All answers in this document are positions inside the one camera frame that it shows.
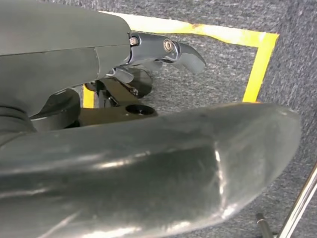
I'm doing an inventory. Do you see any dark robot leg disc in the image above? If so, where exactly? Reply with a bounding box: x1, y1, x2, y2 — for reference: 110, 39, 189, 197
30, 88, 81, 133

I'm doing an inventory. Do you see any yellow floor tape frame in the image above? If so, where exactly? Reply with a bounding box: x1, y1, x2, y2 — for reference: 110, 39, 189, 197
82, 10, 280, 109

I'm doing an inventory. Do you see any steel workbench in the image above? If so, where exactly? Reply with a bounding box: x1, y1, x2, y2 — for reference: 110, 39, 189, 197
256, 162, 317, 238

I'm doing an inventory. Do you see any black robot left foot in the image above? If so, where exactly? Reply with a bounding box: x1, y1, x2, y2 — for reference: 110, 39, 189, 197
84, 66, 159, 128

